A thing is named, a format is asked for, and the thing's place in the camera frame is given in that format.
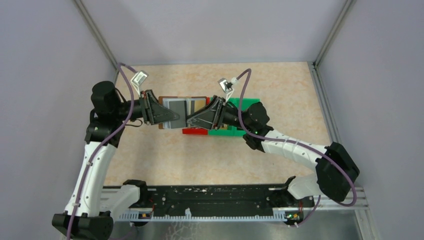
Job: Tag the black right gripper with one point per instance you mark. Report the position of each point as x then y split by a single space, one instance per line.
210 116

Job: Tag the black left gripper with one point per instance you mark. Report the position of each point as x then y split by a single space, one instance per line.
153 112

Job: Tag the brown leather card holder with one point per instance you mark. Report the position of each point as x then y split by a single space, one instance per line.
180 105

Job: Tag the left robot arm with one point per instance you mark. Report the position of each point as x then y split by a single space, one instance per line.
90 214

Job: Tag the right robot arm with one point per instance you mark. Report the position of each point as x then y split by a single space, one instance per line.
334 171

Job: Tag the green bin with gold cards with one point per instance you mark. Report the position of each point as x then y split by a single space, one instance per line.
226 130

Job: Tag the green bin with black cards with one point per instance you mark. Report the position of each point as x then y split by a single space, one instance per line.
246 102

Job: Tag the red plastic bin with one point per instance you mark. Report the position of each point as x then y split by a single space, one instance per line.
195 131

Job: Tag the aluminium frame rail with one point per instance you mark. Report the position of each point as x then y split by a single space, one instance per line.
288 214

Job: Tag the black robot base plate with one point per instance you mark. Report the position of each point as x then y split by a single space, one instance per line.
237 200

